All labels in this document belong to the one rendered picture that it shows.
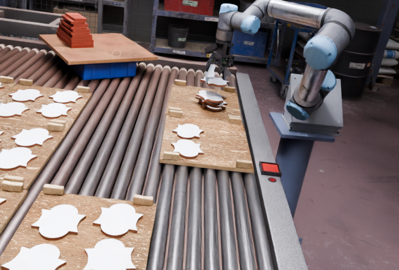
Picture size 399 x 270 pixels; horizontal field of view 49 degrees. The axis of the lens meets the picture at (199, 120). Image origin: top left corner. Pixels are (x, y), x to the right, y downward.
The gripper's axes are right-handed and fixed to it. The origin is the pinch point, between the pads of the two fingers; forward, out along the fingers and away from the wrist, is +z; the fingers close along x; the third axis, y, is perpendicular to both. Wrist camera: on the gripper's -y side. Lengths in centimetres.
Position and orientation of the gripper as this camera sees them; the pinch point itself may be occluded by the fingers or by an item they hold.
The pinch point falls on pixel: (215, 80)
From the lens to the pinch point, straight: 204.5
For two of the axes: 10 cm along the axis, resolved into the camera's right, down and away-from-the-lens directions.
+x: 8.4, -1.1, 5.3
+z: -1.3, 9.1, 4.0
